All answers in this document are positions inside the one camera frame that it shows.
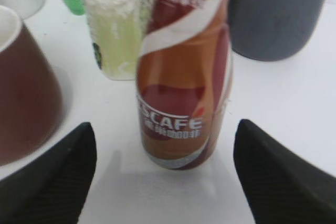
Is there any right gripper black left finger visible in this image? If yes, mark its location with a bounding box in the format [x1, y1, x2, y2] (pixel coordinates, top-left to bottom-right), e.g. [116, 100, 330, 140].
[1, 122, 97, 223]

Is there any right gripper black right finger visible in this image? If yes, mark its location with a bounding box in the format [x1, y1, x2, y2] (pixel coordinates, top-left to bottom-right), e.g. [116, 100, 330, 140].
[233, 119, 335, 223]

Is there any brown Nescafe coffee bottle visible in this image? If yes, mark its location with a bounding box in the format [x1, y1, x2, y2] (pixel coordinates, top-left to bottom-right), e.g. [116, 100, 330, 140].
[136, 0, 233, 170]

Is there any red ceramic mug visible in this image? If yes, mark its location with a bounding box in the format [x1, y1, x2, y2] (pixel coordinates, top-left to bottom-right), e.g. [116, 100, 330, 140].
[1, 6, 64, 165]

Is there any dark grey ceramic mug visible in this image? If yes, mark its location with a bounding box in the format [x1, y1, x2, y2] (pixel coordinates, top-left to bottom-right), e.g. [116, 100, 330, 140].
[228, 0, 325, 61]

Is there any white capped milky drink bottle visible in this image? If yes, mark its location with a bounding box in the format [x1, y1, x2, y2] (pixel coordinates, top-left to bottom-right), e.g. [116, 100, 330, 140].
[83, 0, 151, 80]

